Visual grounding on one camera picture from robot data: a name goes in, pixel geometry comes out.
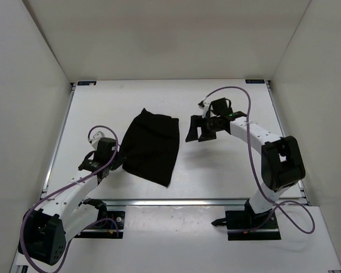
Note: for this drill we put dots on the black skirt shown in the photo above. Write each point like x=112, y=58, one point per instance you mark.
x=150, y=146

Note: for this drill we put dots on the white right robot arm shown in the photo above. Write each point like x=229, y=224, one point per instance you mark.
x=281, y=160

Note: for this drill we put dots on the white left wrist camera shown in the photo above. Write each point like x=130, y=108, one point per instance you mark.
x=94, y=140

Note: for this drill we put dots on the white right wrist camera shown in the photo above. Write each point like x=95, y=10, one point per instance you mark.
x=205, y=107

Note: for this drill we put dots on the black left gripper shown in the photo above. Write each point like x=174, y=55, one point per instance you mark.
x=120, y=160

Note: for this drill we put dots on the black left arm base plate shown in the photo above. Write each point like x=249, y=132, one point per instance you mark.
x=111, y=225

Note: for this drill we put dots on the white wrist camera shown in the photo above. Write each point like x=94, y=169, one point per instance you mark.
x=94, y=140
x=205, y=107

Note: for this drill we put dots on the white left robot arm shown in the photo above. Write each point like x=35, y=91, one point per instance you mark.
x=51, y=225

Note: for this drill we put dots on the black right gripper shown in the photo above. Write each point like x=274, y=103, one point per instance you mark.
x=197, y=121

